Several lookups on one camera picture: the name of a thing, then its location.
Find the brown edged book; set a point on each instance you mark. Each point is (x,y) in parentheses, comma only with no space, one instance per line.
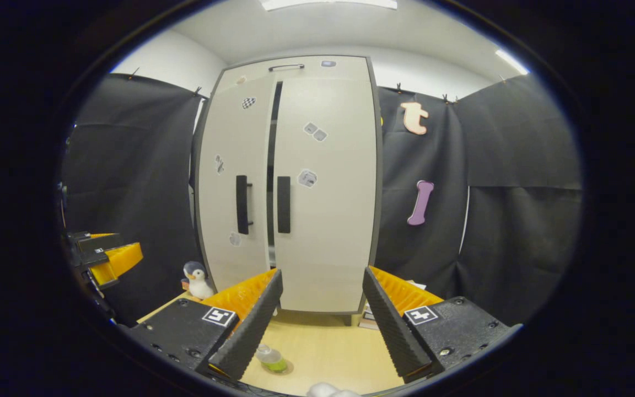
(370,317)

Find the green label bottle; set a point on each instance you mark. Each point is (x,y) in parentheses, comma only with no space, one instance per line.
(273,361)

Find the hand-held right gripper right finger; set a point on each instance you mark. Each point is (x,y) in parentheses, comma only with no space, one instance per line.
(394,331)

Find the white cabinet door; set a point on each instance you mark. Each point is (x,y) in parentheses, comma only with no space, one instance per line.
(334,237)
(229,143)

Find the round brown coaster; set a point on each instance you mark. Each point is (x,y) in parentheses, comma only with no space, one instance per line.
(289,368)

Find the plush penguin toy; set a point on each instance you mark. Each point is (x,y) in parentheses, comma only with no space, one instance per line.
(199,284)

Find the black backdrop cloth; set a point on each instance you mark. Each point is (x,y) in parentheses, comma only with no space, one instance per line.
(516,237)
(130,176)

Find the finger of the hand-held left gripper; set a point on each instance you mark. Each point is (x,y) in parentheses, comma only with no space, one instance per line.
(122,259)

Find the grey white cabinet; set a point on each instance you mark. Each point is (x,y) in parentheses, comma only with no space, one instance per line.
(270,154)

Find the long ceiling light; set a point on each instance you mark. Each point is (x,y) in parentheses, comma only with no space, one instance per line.
(328,4)

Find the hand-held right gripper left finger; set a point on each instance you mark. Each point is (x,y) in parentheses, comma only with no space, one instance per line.
(248,331)

